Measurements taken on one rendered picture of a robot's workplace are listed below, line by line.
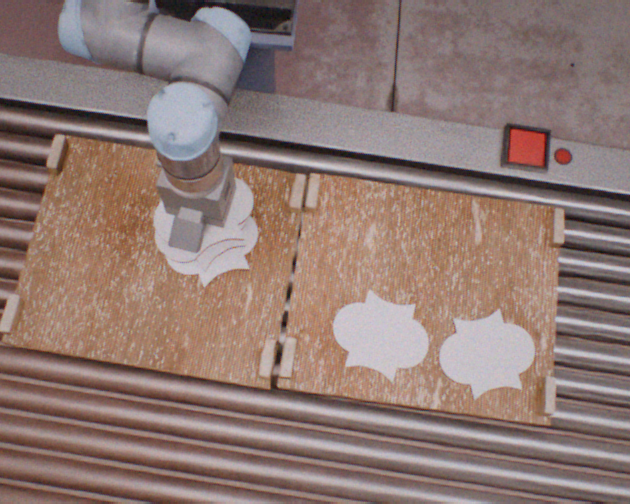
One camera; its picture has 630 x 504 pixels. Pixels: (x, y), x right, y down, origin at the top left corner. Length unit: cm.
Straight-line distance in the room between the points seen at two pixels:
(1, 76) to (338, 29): 131
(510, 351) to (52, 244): 72
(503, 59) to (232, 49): 170
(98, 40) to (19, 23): 169
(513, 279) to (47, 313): 72
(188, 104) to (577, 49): 191
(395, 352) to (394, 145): 36
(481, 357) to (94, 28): 72
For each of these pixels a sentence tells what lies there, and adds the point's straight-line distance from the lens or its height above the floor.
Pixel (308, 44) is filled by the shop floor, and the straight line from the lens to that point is 257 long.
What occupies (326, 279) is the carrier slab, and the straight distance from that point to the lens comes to 130.
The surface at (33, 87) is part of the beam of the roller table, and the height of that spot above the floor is 91.
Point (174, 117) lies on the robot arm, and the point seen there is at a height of 135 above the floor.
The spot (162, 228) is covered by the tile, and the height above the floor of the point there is 105.
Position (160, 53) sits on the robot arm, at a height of 133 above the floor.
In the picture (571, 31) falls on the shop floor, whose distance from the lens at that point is 275.
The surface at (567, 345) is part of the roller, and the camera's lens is 136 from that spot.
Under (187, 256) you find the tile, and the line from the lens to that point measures 129.
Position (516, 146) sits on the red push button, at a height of 93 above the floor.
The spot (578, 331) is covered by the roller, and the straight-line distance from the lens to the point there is 138.
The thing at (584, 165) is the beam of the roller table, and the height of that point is 91.
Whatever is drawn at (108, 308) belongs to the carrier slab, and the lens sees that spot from 131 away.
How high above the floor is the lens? 218
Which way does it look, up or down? 72 degrees down
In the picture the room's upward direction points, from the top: 6 degrees clockwise
